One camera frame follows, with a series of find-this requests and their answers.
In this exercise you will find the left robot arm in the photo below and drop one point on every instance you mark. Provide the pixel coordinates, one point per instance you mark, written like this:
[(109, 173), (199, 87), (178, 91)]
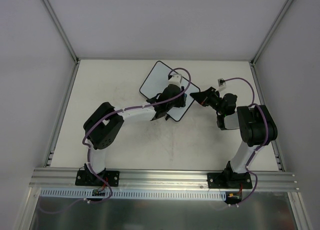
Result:
[(102, 127)]

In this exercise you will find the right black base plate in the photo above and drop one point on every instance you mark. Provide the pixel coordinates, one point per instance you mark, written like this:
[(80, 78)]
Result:
[(229, 180)]

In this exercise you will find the blue black whiteboard eraser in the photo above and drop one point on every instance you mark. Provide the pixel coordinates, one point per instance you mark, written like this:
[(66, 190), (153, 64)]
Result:
[(184, 100)]

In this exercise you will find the white slotted cable duct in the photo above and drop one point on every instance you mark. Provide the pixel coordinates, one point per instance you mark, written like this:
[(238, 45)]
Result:
[(203, 195)]

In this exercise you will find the white whiteboard black frame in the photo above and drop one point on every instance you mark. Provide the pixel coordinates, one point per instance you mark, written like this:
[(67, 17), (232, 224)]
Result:
[(157, 80)]

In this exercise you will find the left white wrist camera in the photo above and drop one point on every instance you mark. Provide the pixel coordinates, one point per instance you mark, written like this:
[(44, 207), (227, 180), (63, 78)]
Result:
[(175, 79)]

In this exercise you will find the aluminium frame post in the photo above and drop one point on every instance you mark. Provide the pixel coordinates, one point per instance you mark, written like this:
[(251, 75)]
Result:
[(271, 31), (58, 26)]

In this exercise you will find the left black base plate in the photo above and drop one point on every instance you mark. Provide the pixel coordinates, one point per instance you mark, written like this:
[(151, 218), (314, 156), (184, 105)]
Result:
[(85, 178)]

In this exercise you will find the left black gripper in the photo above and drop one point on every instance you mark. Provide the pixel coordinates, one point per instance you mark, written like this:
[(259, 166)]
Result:
[(180, 100)]

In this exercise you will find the left aluminium frame post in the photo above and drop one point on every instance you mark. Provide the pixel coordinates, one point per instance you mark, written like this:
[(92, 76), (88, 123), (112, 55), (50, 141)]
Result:
[(58, 26)]

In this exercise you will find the right aluminium frame post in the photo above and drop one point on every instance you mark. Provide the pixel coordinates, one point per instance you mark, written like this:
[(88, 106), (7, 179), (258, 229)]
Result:
[(271, 31)]

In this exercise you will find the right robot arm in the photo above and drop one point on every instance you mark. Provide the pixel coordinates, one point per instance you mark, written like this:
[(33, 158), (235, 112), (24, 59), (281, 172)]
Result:
[(257, 129)]

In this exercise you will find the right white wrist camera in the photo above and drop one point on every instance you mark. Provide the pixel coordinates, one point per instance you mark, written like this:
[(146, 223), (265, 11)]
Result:
[(221, 84)]

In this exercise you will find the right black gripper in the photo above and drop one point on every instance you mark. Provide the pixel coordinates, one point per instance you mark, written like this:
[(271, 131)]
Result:
[(206, 97)]

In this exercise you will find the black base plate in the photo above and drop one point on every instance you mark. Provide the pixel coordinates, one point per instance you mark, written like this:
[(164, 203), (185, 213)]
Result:
[(85, 178), (229, 180)]

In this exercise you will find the aluminium mounting rail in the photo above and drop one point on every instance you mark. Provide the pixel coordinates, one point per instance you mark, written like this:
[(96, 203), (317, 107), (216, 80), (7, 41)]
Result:
[(180, 180)]

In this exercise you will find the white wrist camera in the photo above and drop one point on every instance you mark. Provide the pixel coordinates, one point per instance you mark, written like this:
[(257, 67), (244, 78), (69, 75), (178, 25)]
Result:
[(175, 79), (221, 84)]

